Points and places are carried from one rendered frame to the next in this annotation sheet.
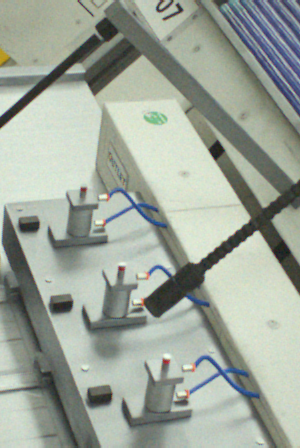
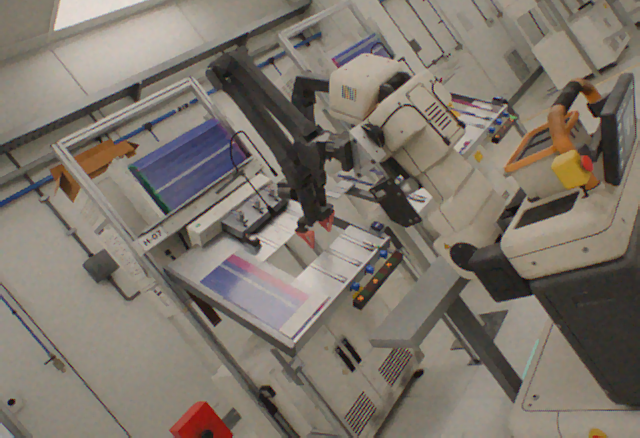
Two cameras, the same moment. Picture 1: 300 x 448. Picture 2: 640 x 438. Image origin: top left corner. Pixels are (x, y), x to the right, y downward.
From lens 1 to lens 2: 236 cm
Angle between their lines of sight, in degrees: 85
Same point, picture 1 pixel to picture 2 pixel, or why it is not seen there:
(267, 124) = (198, 201)
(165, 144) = (206, 220)
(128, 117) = (201, 228)
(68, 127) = (190, 257)
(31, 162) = (210, 254)
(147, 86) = not seen: outside the picture
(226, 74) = (182, 213)
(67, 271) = (252, 216)
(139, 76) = not seen: outside the picture
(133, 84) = not seen: outside the picture
